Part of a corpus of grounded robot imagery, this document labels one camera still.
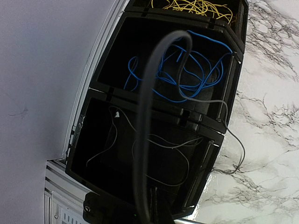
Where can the black divided storage bin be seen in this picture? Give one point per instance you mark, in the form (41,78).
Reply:
(189,116)

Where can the aluminium front table rail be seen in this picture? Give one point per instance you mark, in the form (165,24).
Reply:
(63,196)

